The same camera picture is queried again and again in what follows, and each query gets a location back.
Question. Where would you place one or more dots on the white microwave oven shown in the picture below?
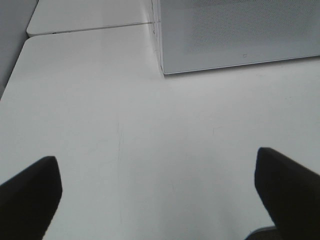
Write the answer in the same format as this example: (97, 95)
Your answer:
(237, 35)

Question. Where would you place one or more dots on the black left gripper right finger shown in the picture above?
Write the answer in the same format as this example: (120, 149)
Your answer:
(290, 193)

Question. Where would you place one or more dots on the white adjoining table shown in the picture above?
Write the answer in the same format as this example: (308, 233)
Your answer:
(63, 16)

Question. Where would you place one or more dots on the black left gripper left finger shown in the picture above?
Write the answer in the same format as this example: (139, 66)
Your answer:
(29, 200)

